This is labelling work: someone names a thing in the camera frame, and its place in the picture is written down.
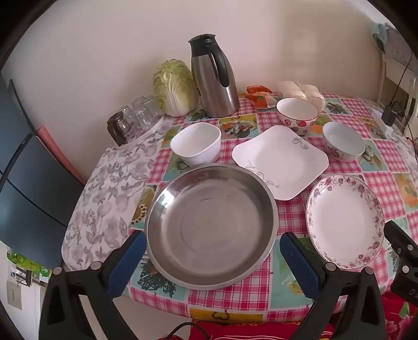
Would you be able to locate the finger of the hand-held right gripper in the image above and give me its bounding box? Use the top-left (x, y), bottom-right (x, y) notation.
top-left (384, 220), bottom-right (418, 278)

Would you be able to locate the round floral rimmed plate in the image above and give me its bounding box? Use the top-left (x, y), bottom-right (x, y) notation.
top-left (306, 174), bottom-right (386, 270)

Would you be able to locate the teal cloth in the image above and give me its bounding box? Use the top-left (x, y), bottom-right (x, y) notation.
top-left (372, 22), bottom-right (390, 51)

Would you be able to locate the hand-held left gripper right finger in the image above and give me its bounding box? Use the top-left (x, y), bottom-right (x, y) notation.
top-left (279, 231), bottom-right (387, 340)

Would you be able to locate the napa cabbage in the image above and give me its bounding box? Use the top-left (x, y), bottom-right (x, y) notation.
top-left (153, 59), bottom-right (200, 117)

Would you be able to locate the black floor cable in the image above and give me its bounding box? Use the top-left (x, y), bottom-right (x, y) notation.
top-left (160, 322), bottom-right (210, 340)

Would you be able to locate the stainless steel thermos jug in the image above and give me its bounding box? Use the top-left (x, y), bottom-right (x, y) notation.
top-left (188, 33), bottom-right (240, 118)

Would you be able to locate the white square plate grey print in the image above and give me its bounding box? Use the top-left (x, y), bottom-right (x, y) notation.
top-left (232, 125), bottom-right (329, 201)

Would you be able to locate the bag of steamed buns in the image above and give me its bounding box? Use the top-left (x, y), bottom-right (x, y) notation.
top-left (276, 81), bottom-right (326, 112)

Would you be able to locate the green packet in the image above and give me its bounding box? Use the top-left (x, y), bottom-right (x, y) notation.
top-left (7, 250), bottom-right (53, 285)

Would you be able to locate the clear drinking glass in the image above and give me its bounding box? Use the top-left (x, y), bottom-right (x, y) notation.
top-left (131, 98), bottom-right (151, 131)
top-left (119, 106), bottom-right (138, 138)
top-left (141, 95), bottom-right (164, 126)

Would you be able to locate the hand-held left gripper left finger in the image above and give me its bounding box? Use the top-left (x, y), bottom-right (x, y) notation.
top-left (39, 230), bottom-right (148, 340)

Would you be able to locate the white power strip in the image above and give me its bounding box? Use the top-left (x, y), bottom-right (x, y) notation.
top-left (370, 109), bottom-right (396, 139)

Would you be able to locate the orange snack packet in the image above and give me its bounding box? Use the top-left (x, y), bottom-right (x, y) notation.
top-left (246, 86), bottom-right (276, 109)

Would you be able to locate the stainless steel basin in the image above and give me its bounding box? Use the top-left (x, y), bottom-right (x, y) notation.
top-left (144, 163), bottom-right (279, 290)

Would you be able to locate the white shelf rack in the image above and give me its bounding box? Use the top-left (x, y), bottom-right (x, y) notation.
top-left (375, 52), bottom-right (418, 129)

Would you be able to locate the black power adapter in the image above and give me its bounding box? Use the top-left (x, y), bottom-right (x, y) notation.
top-left (383, 104), bottom-right (403, 126)

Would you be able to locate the red rimmed strawberry print bowl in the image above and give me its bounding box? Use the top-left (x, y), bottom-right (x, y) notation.
top-left (276, 97), bottom-right (319, 136)

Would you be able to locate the plain white square bowl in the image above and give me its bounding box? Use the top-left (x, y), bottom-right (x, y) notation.
top-left (170, 122), bottom-right (222, 167)

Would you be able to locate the pink board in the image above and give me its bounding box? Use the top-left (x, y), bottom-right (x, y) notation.
top-left (36, 126), bottom-right (87, 185)

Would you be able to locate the floral printed board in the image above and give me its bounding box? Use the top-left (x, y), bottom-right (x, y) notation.
top-left (384, 23), bottom-right (416, 66)

